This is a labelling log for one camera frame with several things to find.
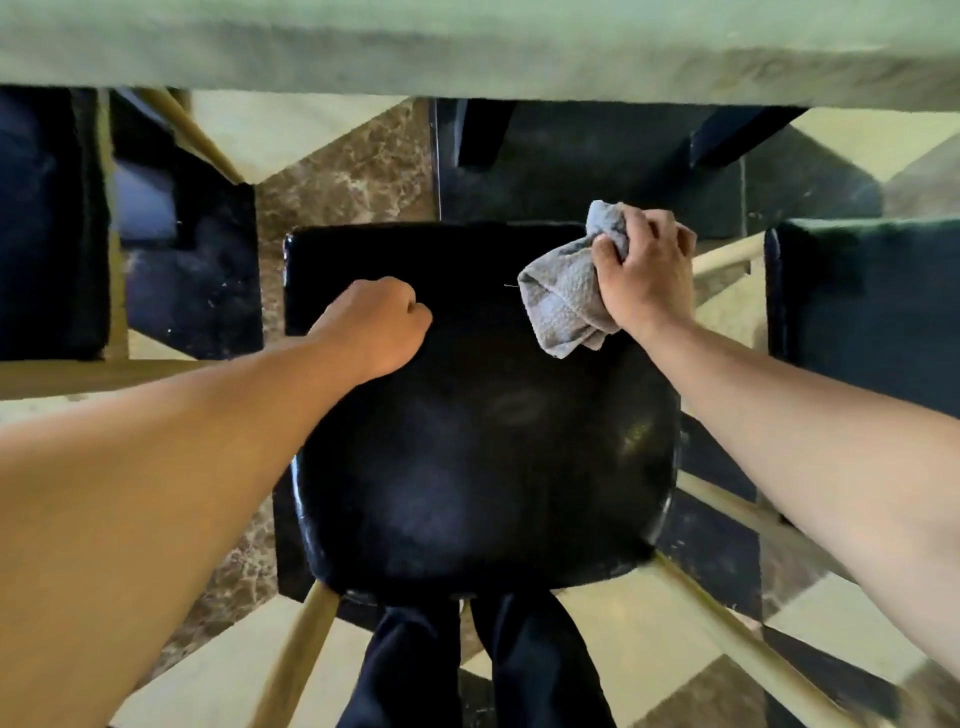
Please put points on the person's right hand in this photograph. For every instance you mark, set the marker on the person's right hand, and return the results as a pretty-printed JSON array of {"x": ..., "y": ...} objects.
[{"x": 649, "y": 277}]

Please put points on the person's left thumb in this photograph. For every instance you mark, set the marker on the person's left thumb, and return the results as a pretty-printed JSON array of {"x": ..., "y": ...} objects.
[{"x": 420, "y": 321}]

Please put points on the person's right forearm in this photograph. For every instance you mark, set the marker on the person's right forearm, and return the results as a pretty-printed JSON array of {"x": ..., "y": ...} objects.
[{"x": 810, "y": 450}]

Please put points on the person's right thumb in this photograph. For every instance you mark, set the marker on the person's right thumb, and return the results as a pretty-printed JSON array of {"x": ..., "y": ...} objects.
[{"x": 607, "y": 251}]

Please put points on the grey cleaning cloth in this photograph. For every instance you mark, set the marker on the grey cleaning cloth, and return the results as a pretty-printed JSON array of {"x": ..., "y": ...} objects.
[{"x": 562, "y": 292}]

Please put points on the black chair with wooden legs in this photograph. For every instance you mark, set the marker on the black chair with wooden legs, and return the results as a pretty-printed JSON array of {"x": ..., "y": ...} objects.
[
  {"x": 592, "y": 165},
  {"x": 195, "y": 262},
  {"x": 49, "y": 225},
  {"x": 480, "y": 465},
  {"x": 870, "y": 315}
]

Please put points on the person's left hand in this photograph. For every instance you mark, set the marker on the person's left hand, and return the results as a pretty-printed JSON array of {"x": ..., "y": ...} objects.
[{"x": 371, "y": 330}]

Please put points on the person's black trousers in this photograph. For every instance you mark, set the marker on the person's black trousers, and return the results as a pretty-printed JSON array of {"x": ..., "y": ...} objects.
[{"x": 480, "y": 667}]

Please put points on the person's left forearm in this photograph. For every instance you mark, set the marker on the person's left forearm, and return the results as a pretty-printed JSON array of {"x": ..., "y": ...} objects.
[{"x": 150, "y": 510}]

